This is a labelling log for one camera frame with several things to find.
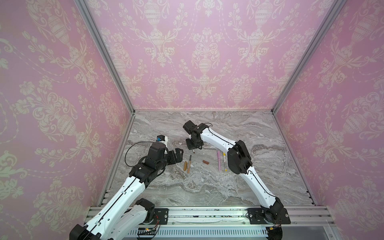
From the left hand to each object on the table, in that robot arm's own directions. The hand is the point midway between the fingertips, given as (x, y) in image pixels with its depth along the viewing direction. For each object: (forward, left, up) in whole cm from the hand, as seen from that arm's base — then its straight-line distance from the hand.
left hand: (177, 153), depth 78 cm
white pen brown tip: (+10, -9, -17) cm, 21 cm away
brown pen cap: (+4, -16, -17) cm, 24 cm away
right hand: (+14, -7, -16) cm, 23 cm away
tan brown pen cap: (+1, -3, -17) cm, 17 cm away
